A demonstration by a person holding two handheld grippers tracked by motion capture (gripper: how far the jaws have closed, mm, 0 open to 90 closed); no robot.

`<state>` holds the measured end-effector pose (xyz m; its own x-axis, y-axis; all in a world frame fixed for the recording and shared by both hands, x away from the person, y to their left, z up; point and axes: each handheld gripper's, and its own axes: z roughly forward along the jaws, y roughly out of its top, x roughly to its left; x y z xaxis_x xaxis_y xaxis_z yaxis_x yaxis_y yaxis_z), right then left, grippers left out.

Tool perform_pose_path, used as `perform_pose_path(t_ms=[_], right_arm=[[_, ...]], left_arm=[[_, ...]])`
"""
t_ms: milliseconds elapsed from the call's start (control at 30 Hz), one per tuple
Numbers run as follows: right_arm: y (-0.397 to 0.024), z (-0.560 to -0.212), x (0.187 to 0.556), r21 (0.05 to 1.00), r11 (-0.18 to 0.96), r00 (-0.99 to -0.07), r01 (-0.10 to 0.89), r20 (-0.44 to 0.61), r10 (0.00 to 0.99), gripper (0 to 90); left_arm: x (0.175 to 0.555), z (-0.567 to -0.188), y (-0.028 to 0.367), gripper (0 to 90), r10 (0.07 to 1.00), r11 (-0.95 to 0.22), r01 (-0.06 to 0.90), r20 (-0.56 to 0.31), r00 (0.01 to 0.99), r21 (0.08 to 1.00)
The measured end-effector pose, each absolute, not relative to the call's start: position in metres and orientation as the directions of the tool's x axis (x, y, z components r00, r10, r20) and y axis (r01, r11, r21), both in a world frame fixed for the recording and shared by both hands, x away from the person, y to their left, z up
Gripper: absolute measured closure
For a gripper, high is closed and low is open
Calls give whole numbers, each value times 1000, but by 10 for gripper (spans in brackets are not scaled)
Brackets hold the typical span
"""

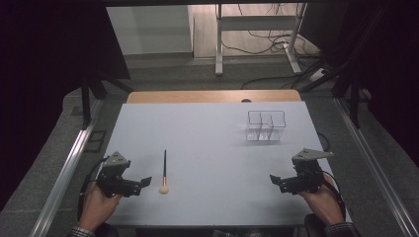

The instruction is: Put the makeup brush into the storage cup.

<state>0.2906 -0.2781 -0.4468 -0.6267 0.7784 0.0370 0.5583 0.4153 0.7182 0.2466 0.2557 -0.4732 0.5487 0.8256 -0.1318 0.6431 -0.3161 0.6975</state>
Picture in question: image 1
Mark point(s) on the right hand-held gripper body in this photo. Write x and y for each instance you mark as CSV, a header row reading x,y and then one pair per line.
x,y
306,179

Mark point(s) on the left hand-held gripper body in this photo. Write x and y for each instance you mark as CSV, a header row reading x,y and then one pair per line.
x,y
113,181

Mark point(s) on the clear acrylic organizer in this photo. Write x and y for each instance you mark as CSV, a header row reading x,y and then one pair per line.
x,y
265,130

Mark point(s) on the person's right hand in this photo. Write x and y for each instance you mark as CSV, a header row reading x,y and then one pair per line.
x,y
324,204

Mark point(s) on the person's left hand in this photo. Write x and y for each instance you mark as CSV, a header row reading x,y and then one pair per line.
x,y
97,207

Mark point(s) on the person's left plaid sleeve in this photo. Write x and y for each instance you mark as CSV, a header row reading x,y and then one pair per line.
x,y
80,232

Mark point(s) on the person's plaid sleeve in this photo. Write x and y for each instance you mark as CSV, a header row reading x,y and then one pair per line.
x,y
341,230
80,232

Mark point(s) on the person's right plaid sleeve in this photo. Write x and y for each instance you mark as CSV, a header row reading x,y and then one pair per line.
x,y
341,230

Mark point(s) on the black metal stand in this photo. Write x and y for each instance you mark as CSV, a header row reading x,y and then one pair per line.
x,y
355,102
86,102

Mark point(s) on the white power strip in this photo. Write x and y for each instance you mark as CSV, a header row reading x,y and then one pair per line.
x,y
318,74

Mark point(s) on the wooden table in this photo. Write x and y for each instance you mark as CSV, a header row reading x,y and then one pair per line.
x,y
210,96

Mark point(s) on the black curtain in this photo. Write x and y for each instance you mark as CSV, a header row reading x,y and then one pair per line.
x,y
392,65
42,82

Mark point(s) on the white cabinet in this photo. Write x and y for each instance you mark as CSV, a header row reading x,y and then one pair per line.
x,y
151,29

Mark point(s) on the aluminium rail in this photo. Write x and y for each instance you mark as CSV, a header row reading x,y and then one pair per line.
x,y
66,174
375,164

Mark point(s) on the white metal desk frame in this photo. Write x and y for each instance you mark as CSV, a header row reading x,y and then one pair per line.
x,y
219,42

